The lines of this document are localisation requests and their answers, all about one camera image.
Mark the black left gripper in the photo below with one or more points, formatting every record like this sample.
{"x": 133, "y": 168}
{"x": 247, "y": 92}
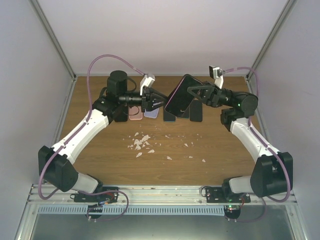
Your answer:
{"x": 147, "y": 99}

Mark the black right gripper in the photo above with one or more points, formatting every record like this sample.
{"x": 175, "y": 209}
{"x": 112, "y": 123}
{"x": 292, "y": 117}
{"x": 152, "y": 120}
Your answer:
{"x": 209, "y": 94}

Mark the lavender phone case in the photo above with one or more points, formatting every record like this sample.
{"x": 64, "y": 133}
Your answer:
{"x": 153, "y": 114}

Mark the black phone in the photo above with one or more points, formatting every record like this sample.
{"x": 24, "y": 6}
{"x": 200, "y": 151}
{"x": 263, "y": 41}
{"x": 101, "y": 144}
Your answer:
{"x": 180, "y": 99}
{"x": 196, "y": 111}

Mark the pink phone case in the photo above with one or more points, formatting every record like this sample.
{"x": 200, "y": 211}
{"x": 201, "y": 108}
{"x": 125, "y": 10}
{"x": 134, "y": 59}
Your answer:
{"x": 135, "y": 113}

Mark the black phone case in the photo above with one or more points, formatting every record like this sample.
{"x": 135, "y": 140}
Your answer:
{"x": 122, "y": 117}

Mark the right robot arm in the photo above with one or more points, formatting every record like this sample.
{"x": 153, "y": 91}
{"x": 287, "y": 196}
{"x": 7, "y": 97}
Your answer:
{"x": 272, "y": 176}

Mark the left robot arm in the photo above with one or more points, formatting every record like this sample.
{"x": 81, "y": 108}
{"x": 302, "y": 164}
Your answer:
{"x": 55, "y": 163}

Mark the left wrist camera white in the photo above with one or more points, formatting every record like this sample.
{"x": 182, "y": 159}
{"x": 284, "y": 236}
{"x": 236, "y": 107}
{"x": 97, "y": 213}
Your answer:
{"x": 147, "y": 81}

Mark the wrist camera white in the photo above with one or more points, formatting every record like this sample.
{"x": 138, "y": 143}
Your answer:
{"x": 216, "y": 73}
{"x": 147, "y": 81}

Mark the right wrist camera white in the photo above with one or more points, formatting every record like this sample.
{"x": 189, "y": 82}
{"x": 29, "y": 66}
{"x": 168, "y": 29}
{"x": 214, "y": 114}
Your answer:
{"x": 216, "y": 73}

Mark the aluminium rail frame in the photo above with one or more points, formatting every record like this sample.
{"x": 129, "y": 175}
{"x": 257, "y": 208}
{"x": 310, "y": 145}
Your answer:
{"x": 259, "y": 220}

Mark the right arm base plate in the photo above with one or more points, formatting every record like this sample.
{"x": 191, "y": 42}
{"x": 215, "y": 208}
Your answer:
{"x": 232, "y": 202}

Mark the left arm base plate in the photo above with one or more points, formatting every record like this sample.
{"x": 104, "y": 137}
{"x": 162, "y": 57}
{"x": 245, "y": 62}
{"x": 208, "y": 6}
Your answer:
{"x": 97, "y": 202}

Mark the grey slotted cable duct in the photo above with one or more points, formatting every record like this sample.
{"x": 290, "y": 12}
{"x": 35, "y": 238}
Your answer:
{"x": 177, "y": 210}

